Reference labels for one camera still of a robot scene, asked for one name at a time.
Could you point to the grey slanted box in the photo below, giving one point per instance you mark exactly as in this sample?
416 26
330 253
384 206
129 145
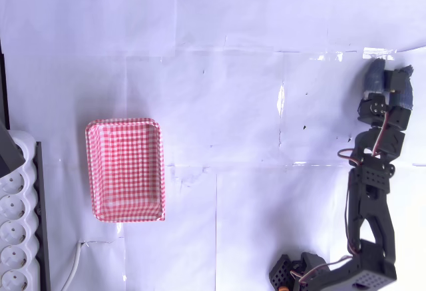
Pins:
8 154

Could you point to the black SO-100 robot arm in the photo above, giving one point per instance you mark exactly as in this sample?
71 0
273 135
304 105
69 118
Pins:
372 211

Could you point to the clear tape strip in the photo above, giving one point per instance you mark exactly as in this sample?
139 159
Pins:
374 52

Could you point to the black metal rail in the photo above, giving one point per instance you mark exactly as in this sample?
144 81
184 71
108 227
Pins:
42 217

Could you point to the red checkered tray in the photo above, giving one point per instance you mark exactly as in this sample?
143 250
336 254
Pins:
126 171

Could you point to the white power strip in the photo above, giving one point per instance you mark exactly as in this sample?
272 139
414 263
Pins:
15 224

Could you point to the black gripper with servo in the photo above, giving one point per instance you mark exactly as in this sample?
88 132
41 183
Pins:
396 118

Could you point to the small black cube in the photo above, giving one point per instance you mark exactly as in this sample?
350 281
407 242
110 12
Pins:
396 81

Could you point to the dark vertical edge strip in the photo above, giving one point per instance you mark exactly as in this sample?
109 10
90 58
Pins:
3 88

